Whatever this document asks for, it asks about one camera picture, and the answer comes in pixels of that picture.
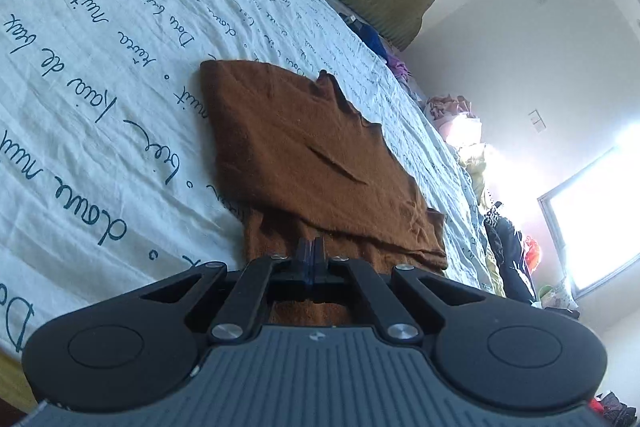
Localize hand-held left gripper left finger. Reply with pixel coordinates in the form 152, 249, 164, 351
137, 238, 313, 342

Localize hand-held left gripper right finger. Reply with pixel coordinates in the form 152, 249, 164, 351
311, 237, 488, 343

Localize brown sweater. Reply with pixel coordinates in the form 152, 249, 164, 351
200, 59, 448, 328

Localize red and dark clothes pile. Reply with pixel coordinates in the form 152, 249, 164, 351
587, 389, 638, 425

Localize pale yellow cloth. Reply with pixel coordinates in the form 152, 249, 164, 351
457, 142, 501, 208

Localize dark hanging clothing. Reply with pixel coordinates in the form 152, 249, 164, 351
482, 202, 538, 305

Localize pink cloth pile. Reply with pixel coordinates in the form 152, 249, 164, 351
425, 94, 483, 142

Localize purple cloth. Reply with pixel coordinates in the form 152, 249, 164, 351
387, 54, 413, 82

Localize red cloth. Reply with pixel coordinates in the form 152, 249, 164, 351
522, 236, 543, 270

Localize blue cloth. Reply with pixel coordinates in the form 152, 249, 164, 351
360, 24, 388, 58

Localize bright window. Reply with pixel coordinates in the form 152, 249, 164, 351
537, 146, 640, 299

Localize white script-printed bed sheet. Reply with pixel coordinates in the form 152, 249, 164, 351
0, 0, 496, 358

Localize wooden bed frame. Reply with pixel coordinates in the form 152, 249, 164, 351
0, 349, 38, 410

